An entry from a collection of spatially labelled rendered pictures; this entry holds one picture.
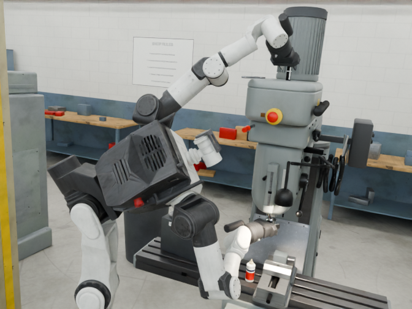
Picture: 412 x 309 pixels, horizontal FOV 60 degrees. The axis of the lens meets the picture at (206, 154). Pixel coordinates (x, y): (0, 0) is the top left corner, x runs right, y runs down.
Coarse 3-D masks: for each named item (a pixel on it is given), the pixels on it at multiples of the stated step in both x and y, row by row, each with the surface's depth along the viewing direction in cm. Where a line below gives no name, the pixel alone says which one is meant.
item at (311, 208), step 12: (324, 144) 197; (312, 156) 189; (324, 156) 200; (312, 168) 190; (312, 180) 191; (312, 192) 192; (252, 204) 211; (312, 204) 194; (252, 216) 210; (288, 216) 200; (312, 216) 195; (312, 228) 198; (312, 240) 200; (312, 252) 202; (312, 264) 206; (312, 276) 210
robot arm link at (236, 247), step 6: (240, 228) 146; (246, 228) 148; (240, 234) 144; (246, 234) 146; (234, 240) 142; (240, 240) 142; (246, 240) 144; (234, 246) 141; (240, 246) 141; (246, 246) 142; (228, 252) 141; (234, 252) 140; (240, 252) 141; (246, 252) 142; (240, 258) 141
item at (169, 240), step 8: (168, 216) 187; (168, 224) 185; (168, 232) 186; (168, 240) 187; (176, 240) 184; (184, 240) 182; (168, 248) 188; (176, 248) 185; (184, 248) 182; (192, 248) 180; (184, 256) 183; (192, 256) 181
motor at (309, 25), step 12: (288, 12) 161; (300, 12) 157; (312, 12) 156; (324, 12) 159; (300, 24) 158; (312, 24) 157; (324, 24) 162; (300, 36) 159; (312, 36) 159; (300, 48) 161; (312, 48) 160; (300, 60) 162; (312, 60) 162; (300, 72) 163; (312, 72) 163
